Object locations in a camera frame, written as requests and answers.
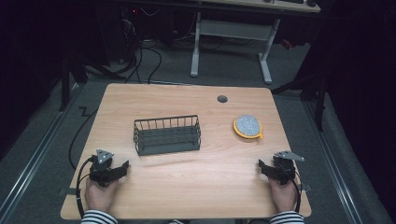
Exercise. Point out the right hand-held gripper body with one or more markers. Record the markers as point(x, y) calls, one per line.
point(285, 166)

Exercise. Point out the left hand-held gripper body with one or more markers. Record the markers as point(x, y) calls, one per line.
point(101, 165)

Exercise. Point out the round yellow grey sponge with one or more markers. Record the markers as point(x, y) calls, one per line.
point(248, 126)

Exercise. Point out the person's left hand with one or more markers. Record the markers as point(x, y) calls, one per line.
point(100, 194)

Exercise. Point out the person's right hand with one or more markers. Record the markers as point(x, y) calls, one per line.
point(283, 196)

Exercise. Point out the dark metal stand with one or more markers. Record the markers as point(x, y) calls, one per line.
point(314, 90)

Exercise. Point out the black metal stand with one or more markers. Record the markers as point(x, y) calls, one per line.
point(65, 84)

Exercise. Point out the metal floor rail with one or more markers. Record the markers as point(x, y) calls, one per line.
point(29, 168)
point(334, 165)

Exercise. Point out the white frame desk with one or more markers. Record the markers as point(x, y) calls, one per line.
point(232, 29)

